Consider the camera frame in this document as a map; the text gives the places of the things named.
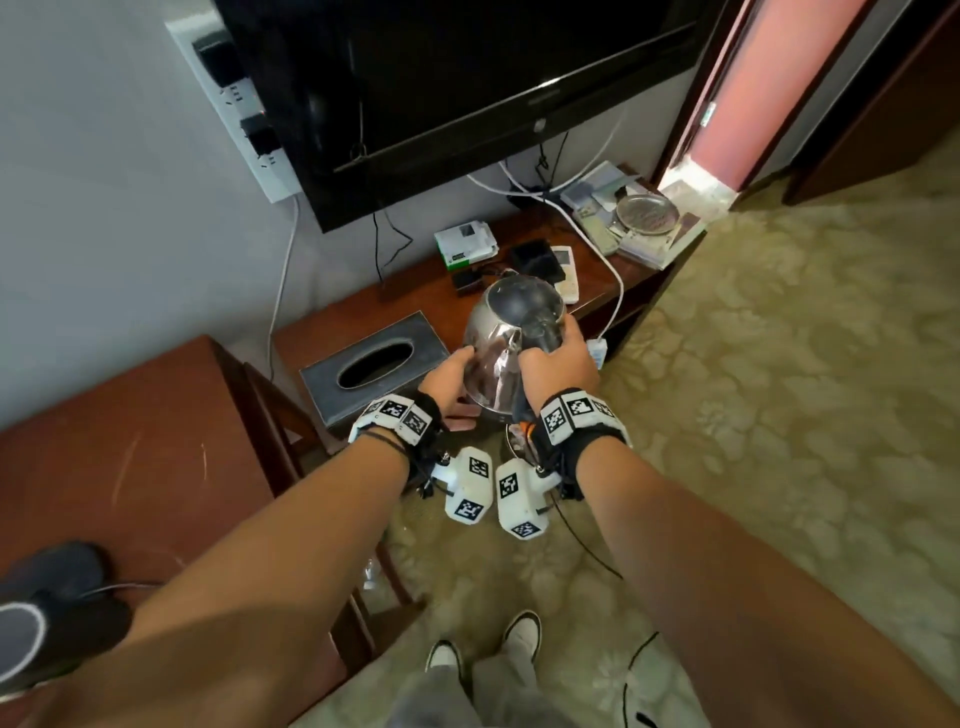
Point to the person's left hand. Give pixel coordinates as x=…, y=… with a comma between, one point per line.
x=450, y=390

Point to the person's right hand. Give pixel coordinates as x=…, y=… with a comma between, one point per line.
x=559, y=371

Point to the steel electric kettle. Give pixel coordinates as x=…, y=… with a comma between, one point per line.
x=495, y=352

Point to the black tissue box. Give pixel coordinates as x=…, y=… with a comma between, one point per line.
x=330, y=397

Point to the person's right forearm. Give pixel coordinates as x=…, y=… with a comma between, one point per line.
x=750, y=615

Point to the person's left forearm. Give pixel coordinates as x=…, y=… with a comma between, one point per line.
x=240, y=600

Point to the white remote control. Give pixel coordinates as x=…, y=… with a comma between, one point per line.
x=571, y=289

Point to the low wooden television stand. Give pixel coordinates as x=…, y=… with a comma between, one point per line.
x=420, y=292

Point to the small black adapter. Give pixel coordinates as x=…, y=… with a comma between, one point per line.
x=466, y=281

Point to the black square box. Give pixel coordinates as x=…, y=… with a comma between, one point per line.
x=536, y=259

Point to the grey remote control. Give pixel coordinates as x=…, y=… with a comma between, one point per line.
x=600, y=236

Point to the green white box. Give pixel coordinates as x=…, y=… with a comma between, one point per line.
x=465, y=244

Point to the white sneaker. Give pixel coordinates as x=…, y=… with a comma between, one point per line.
x=444, y=656
x=523, y=634

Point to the light grey trousers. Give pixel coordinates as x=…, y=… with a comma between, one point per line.
x=487, y=697

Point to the black television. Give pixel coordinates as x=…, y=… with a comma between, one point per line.
x=450, y=75

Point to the black plug adapter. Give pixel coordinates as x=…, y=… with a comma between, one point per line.
x=217, y=58
x=261, y=135

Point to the red-brown wooden table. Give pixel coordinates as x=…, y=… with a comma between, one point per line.
x=112, y=465

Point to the pink door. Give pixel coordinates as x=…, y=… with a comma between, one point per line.
x=765, y=90

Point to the white power strip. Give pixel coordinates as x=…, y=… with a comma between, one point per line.
x=225, y=97

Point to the dark wooden wardrobe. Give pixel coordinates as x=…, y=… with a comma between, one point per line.
x=885, y=112

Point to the black grey sleeve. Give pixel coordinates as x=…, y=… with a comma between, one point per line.
x=75, y=622

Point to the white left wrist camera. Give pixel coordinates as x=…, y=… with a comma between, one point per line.
x=472, y=487

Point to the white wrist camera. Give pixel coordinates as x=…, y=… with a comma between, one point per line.
x=472, y=487
x=517, y=499

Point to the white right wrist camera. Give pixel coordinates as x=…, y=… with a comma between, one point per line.
x=517, y=499

